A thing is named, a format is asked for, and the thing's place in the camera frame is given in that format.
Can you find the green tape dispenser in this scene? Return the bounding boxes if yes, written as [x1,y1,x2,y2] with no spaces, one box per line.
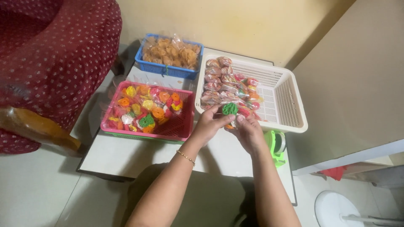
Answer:
[264,130,287,168]

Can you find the pink plastic basket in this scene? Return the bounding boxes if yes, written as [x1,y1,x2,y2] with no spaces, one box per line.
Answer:
[100,81,195,142]

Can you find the red dotted fabric armchair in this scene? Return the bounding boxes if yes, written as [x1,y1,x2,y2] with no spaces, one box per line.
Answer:
[0,0,123,155]

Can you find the blue plastic basket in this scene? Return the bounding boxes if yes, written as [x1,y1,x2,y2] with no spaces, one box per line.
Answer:
[135,33,204,80]

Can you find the person's right hand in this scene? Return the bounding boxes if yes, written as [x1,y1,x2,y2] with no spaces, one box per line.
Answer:
[225,114,268,156]

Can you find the white plastic basket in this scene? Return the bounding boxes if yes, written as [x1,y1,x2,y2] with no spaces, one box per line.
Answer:
[195,53,308,133]

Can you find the red cloth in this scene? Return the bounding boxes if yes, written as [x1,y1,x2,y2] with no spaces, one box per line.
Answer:
[319,165,348,181]

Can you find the person's dark lap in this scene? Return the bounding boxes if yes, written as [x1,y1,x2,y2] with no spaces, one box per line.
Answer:
[121,163,258,227]

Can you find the clear packet of colourful crackers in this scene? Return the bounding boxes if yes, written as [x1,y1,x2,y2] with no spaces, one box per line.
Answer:
[220,102,253,130]

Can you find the heap of beige cracker packets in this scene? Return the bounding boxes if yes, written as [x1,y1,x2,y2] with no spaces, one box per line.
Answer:
[142,35,201,70]

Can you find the pile of sealed cracker packets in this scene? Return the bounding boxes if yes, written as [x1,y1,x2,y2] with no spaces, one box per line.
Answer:
[200,56,264,122]

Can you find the heap of loose colourful crackers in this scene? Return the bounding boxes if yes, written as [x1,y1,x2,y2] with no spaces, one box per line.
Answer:
[107,84,184,133]

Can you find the green plastic basket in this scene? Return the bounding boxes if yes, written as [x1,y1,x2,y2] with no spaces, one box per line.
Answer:
[104,131,185,145]

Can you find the beige cabinet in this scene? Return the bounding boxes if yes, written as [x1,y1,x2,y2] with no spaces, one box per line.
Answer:
[286,0,404,176]

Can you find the white fan base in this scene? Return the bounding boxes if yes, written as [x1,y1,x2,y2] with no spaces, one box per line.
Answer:
[314,190,404,227]

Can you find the gold chain bracelet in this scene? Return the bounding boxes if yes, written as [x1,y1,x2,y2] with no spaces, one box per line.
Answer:
[176,150,196,167]

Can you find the person's left hand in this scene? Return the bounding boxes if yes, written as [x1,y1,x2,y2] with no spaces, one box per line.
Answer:
[188,104,236,148]

